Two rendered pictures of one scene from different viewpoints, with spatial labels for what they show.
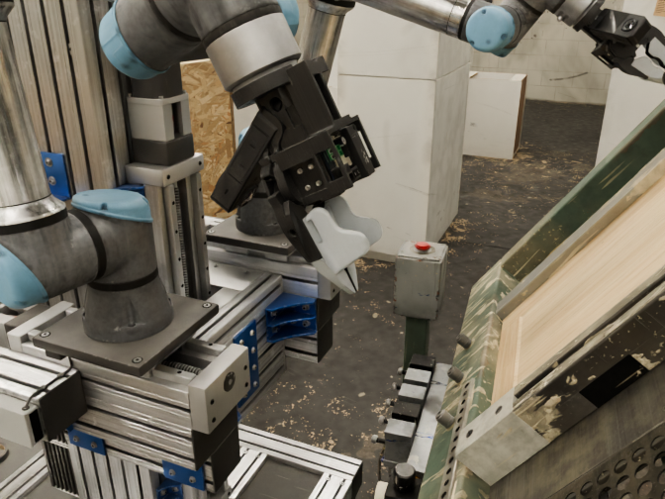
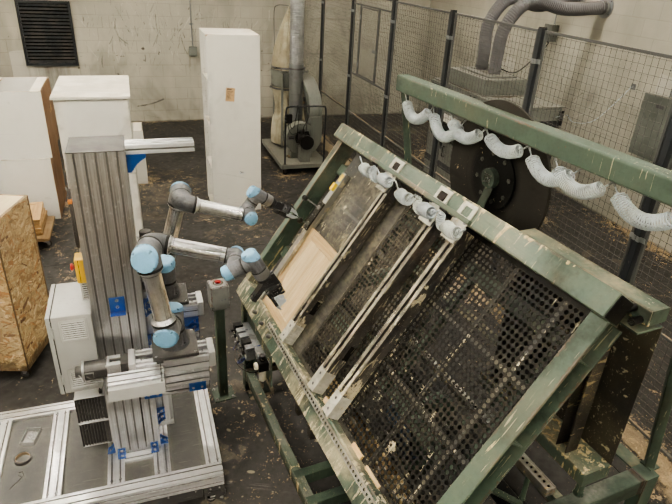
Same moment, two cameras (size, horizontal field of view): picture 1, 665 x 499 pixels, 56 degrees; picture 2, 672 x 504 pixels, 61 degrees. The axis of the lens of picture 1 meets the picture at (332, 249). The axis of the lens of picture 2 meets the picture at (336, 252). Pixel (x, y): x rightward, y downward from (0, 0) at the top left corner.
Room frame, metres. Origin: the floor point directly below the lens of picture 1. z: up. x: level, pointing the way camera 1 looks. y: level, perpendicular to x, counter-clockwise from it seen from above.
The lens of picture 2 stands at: (-1.34, 1.41, 2.84)
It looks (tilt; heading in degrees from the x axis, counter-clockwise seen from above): 27 degrees down; 317
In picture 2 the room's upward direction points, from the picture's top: 3 degrees clockwise
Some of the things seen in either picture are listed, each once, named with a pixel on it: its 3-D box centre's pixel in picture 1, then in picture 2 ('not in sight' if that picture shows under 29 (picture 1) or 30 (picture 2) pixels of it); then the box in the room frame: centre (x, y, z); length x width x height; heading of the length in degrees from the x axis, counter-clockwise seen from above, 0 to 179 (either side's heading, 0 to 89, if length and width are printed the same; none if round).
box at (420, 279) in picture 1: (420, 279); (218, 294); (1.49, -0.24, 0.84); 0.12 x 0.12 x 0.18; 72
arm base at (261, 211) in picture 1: (266, 204); (166, 286); (1.40, 0.16, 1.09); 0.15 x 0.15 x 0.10
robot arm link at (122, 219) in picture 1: (112, 232); (171, 316); (0.94, 0.36, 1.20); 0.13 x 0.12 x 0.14; 143
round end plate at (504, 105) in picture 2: not in sight; (491, 177); (0.20, -1.15, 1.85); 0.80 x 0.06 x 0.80; 162
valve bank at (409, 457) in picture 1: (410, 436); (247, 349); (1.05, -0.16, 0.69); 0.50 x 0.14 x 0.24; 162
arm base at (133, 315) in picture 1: (126, 294); (173, 334); (0.94, 0.35, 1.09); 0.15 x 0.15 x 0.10
